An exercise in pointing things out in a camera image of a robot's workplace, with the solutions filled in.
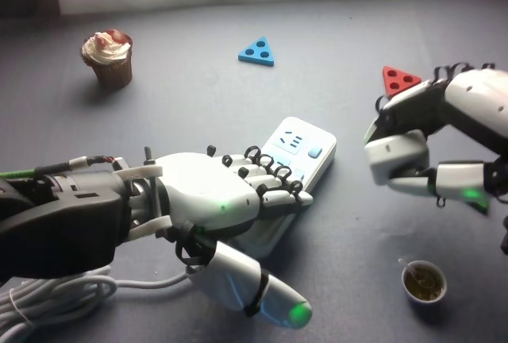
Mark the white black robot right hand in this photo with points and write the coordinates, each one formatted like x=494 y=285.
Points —
x=476 y=101

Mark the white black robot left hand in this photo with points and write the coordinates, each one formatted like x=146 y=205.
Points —
x=198 y=184

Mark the white power strip blue buttons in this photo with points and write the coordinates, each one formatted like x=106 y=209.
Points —
x=313 y=140

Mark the grey table cloth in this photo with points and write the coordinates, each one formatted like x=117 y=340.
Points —
x=198 y=101

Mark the red triangle block three holes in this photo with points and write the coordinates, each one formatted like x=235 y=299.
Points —
x=393 y=77

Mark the blue triangle block three holes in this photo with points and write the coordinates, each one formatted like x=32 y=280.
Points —
x=258 y=54

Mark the chocolate cupcake white cream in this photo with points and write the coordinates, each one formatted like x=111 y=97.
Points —
x=109 y=61

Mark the small white cup of tea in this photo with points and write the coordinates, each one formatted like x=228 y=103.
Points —
x=424 y=285

